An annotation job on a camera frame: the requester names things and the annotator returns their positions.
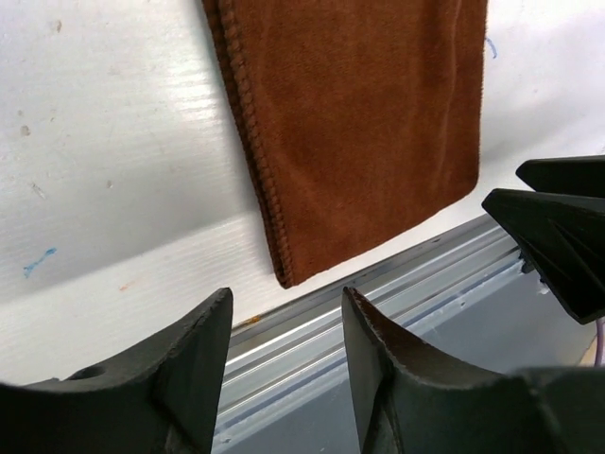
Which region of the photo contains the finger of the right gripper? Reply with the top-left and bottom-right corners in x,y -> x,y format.
515,155 -> 605,199
482,189 -> 604,324

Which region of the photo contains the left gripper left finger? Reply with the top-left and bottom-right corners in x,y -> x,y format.
1,288 -> 233,453

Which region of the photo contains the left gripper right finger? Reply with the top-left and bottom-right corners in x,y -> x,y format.
341,288 -> 604,453

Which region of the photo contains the brown towel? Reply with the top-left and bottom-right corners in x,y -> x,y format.
203,1 -> 488,288

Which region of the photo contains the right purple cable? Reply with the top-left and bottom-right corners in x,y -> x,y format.
593,317 -> 605,368

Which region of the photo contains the aluminium mounting rail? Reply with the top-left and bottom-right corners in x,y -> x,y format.
213,218 -> 521,453

